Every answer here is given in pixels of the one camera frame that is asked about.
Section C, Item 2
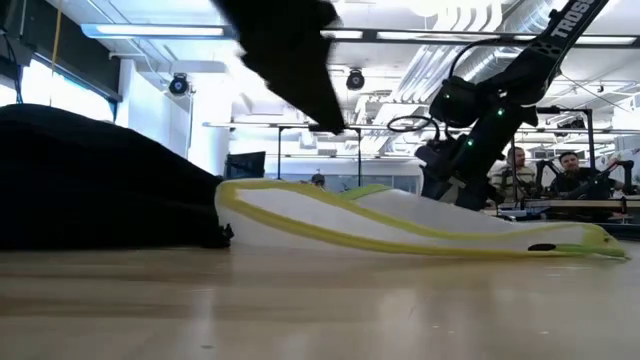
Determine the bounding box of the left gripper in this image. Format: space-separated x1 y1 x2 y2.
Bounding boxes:
212 0 348 135

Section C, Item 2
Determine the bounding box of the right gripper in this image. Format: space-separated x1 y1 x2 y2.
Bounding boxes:
416 136 502 212

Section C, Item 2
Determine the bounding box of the clear mesh pouch yellow-green trim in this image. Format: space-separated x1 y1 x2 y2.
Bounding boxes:
214 178 629 260

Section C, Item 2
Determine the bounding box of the black backpack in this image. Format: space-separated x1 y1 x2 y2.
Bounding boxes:
0 103 235 251

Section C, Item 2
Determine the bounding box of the black ceiling spotlight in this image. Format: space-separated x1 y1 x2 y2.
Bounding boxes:
168 73 191 97
345 68 366 92

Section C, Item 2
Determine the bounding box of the black monitor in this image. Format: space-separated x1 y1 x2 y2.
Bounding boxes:
224 151 267 180

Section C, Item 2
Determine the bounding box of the long ceiling light fixture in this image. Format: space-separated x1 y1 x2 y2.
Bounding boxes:
81 23 236 41
319 28 640 48

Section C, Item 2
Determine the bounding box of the wooden workbench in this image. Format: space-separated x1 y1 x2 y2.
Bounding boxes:
499 198 640 211

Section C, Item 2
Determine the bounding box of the black metal gantry frame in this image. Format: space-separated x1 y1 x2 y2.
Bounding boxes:
537 106 600 197

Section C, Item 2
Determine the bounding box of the silver ventilation duct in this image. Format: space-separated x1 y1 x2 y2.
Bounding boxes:
449 0 566 84

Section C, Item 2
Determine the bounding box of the yellow hanging cable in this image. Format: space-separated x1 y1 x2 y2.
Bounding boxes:
49 0 64 57

